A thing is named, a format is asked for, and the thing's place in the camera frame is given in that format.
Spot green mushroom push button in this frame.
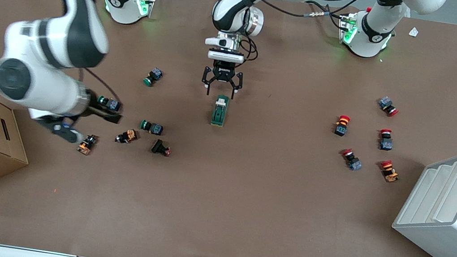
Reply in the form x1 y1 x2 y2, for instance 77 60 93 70
96 95 124 114
139 119 165 136
142 66 164 89

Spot red yellow stop button orange block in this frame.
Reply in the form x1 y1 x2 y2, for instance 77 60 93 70
377 159 401 184

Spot black left base cable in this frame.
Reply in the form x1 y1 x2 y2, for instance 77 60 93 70
302 0 349 31

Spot black selector switch orange block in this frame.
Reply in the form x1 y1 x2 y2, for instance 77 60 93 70
76 132 99 157
114 127 139 146

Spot red push button blue block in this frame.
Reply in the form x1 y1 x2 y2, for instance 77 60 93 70
339 148 365 172
376 96 401 118
377 128 396 152

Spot black square button red terminals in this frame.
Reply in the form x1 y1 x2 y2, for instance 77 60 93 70
151 138 174 157

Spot red yellow stop button black block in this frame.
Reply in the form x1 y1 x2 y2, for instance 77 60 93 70
333 114 352 138

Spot brown paper table cover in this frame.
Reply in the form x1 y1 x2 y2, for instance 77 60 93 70
0 0 457 257

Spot green load switch white lever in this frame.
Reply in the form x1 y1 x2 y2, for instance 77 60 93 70
209 94 232 129

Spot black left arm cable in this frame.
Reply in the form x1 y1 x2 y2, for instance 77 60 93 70
230 0 368 78

